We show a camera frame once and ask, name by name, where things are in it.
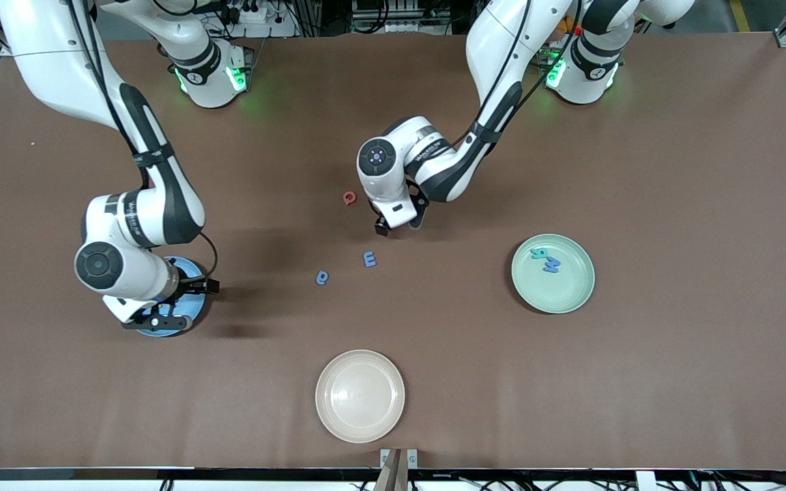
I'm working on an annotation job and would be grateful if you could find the beige plate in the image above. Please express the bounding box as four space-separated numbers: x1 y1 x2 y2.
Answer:
315 349 406 445

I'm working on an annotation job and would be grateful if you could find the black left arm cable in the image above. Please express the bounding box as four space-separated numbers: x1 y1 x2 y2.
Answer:
461 0 585 147

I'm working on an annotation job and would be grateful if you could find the black cable bundle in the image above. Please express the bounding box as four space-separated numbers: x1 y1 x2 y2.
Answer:
697 458 786 491

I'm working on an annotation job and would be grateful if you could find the white power strip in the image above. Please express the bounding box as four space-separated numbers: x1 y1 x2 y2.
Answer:
219 0 270 26

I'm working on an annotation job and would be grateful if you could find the metal table edge bracket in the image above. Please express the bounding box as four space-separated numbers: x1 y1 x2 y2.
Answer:
379 448 419 491

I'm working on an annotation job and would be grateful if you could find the black white table edge rail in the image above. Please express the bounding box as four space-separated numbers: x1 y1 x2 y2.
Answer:
0 466 786 491

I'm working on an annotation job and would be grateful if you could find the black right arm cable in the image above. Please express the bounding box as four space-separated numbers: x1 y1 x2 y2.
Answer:
65 0 219 282

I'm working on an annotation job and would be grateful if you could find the blue plate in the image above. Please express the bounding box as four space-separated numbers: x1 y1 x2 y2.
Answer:
137 256 208 338

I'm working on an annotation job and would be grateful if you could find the black equipment rack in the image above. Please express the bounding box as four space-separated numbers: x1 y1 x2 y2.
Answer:
351 0 453 36

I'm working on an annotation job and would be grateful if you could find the green plate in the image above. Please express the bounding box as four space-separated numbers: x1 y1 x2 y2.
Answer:
510 233 596 315

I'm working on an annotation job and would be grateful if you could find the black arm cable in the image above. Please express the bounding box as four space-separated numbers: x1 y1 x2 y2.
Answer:
461 0 585 147
65 0 219 282

